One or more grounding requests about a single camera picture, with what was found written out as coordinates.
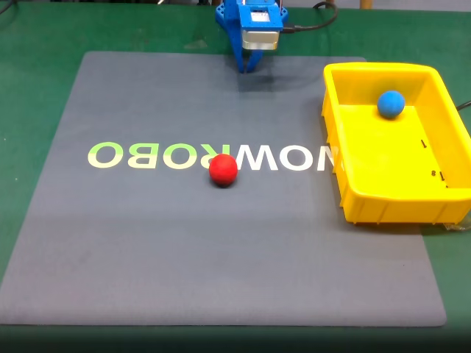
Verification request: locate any blue ball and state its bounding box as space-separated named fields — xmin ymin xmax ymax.
xmin=376 ymin=90 xmax=406 ymax=120

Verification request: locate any grey mat with lettering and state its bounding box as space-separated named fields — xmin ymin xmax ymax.
xmin=0 ymin=50 xmax=448 ymax=327

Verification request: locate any red ball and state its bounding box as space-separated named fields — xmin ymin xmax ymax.
xmin=208 ymin=153 xmax=239 ymax=187

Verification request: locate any clear plastic wrapper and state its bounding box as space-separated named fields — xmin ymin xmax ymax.
xmin=443 ymin=221 xmax=471 ymax=233

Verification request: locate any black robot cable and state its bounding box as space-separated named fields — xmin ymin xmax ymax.
xmin=281 ymin=1 xmax=339 ymax=35

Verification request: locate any yellow plastic bin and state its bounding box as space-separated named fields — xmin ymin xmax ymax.
xmin=321 ymin=62 xmax=471 ymax=225

